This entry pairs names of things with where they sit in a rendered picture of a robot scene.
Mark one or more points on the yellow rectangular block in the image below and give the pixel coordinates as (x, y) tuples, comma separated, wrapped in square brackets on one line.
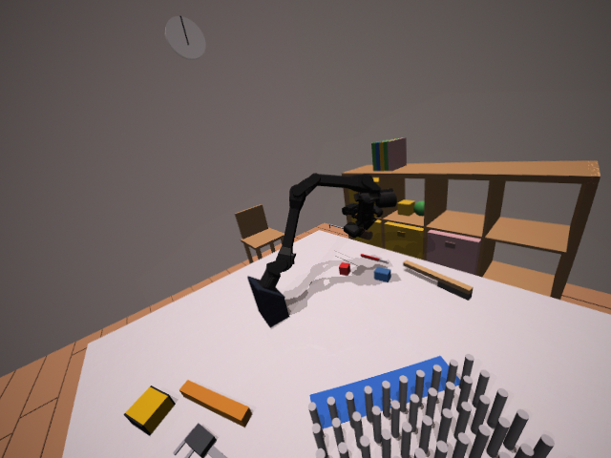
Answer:
[(150, 409)]

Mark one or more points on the blue flat strip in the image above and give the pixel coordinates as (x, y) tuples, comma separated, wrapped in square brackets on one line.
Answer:
[(375, 383)]

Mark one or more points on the red cube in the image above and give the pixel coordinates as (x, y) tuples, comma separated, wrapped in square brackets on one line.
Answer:
[(344, 269)]

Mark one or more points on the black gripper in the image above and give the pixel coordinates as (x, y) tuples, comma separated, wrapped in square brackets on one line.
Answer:
[(364, 220)]

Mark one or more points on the brown wooden-handled tool with grey metal shaft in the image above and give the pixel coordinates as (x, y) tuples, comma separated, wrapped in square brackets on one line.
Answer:
[(366, 235)]

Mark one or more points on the blue cube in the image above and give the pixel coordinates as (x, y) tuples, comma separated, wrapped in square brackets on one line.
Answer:
[(382, 274)]

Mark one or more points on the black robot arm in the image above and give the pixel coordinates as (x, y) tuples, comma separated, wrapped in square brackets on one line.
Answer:
[(368, 194)]

